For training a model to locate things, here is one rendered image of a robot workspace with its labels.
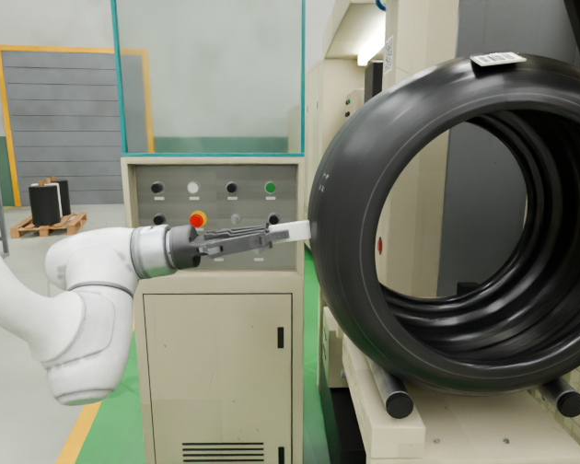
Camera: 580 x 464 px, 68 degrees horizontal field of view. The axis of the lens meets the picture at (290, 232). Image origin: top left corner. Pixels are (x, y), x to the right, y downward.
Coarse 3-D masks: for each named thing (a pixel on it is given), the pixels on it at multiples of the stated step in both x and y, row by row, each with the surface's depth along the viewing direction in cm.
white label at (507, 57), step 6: (492, 54) 61; (498, 54) 60; (504, 54) 60; (510, 54) 60; (516, 54) 60; (474, 60) 60; (480, 60) 59; (486, 60) 59; (492, 60) 59; (498, 60) 59; (504, 60) 58; (510, 60) 58; (516, 60) 58; (522, 60) 58
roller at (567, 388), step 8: (544, 384) 74; (552, 384) 73; (560, 384) 72; (568, 384) 72; (544, 392) 73; (552, 392) 72; (560, 392) 70; (568, 392) 70; (576, 392) 70; (552, 400) 71; (560, 400) 70; (568, 400) 69; (576, 400) 69; (560, 408) 70; (568, 408) 69; (576, 408) 69; (568, 416) 70
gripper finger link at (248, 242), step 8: (264, 232) 71; (216, 240) 70; (224, 240) 69; (232, 240) 70; (240, 240) 70; (248, 240) 70; (256, 240) 70; (208, 248) 68; (224, 248) 69; (232, 248) 70; (240, 248) 70; (248, 248) 70; (256, 248) 71; (208, 256) 69; (216, 256) 69
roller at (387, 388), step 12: (372, 360) 82; (372, 372) 80; (384, 372) 76; (384, 384) 73; (396, 384) 72; (384, 396) 71; (396, 396) 69; (408, 396) 69; (396, 408) 69; (408, 408) 69
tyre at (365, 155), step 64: (448, 64) 62; (512, 64) 60; (384, 128) 61; (448, 128) 59; (512, 128) 86; (576, 128) 62; (384, 192) 61; (576, 192) 85; (320, 256) 67; (512, 256) 93; (576, 256) 85; (384, 320) 65; (448, 320) 94; (512, 320) 89; (576, 320) 78; (448, 384) 68; (512, 384) 68
